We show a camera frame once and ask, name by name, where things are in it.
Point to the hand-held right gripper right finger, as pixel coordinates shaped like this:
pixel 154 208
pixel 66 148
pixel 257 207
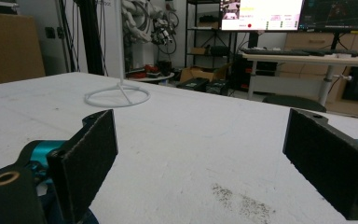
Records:
pixel 329 155

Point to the white height-adjustable desk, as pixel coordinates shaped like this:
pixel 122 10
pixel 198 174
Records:
pixel 310 62

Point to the bright white monitor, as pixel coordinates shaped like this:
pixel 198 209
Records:
pixel 261 15

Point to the black metal shelf rack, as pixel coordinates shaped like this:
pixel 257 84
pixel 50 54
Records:
pixel 211 34

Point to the open cardboard box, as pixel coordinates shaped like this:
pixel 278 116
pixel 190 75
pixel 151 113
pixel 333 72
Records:
pixel 200 74

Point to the small round white table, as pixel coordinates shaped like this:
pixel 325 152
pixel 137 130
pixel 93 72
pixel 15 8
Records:
pixel 155 77

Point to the black keyboard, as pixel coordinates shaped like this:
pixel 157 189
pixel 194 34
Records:
pixel 273 52

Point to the black office chair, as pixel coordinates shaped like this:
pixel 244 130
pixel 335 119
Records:
pixel 293 102

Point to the black stand pole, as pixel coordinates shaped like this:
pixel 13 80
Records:
pixel 90 37

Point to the dark monitor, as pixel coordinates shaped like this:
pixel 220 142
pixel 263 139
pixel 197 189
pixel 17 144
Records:
pixel 338 14

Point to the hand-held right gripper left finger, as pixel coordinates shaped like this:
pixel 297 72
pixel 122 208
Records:
pixel 80 161

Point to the brown cardboard box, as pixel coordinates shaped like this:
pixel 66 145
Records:
pixel 9 46

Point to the black equipment case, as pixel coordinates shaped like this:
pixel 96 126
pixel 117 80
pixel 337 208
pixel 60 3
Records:
pixel 195 84

